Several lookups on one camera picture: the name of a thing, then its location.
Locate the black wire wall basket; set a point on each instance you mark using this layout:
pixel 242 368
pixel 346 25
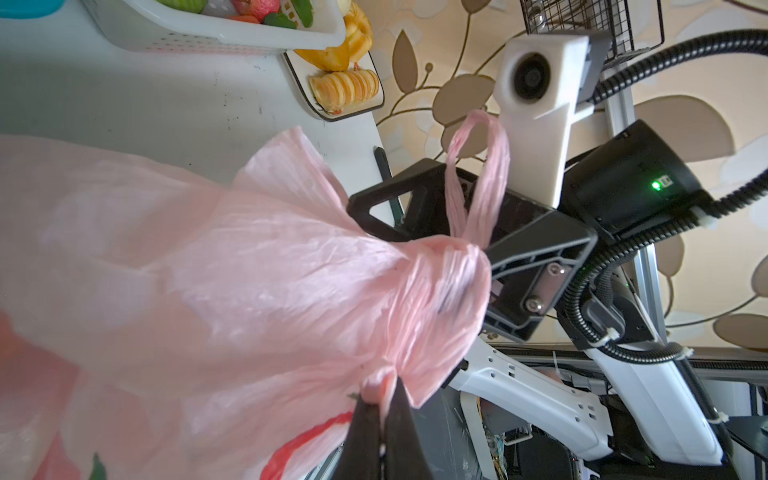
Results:
pixel 636 27

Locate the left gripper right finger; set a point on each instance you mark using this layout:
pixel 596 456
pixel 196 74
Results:
pixel 402 457

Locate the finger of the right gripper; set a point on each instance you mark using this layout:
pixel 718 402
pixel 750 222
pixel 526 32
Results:
pixel 409 206

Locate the bread tray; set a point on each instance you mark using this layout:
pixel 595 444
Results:
pixel 340 82

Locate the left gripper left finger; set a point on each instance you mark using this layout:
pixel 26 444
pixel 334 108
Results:
pixel 360 457

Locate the white plastic vegetable basket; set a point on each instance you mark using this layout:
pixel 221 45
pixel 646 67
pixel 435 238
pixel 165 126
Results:
pixel 149 26

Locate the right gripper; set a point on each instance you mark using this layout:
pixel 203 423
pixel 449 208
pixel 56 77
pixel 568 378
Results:
pixel 632 183

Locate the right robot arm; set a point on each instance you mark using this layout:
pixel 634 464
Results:
pixel 655 421

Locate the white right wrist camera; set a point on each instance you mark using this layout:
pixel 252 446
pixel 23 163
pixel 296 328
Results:
pixel 542 89

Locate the teal plastic fruit basket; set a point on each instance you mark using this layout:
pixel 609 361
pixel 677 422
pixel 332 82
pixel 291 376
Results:
pixel 28 9

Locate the pink plastic grocery bag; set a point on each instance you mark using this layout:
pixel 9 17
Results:
pixel 158 325

